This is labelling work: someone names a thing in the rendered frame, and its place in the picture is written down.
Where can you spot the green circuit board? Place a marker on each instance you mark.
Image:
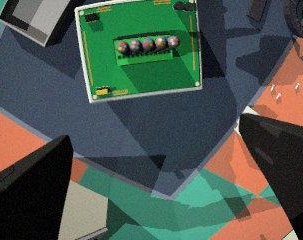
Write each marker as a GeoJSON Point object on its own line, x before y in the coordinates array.
{"type": "Point", "coordinates": [132, 19]}

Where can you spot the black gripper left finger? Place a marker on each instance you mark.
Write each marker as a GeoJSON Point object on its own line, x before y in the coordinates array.
{"type": "Point", "coordinates": [33, 191]}

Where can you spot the green power plug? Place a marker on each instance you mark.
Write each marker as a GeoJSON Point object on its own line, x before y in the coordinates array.
{"type": "Point", "coordinates": [143, 49]}

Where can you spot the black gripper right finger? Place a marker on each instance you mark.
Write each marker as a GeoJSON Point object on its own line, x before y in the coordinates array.
{"type": "Point", "coordinates": [277, 147]}

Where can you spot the dark blue work mat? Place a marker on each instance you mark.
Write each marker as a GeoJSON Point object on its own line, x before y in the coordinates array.
{"type": "Point", "coordinates": [155, 143]}

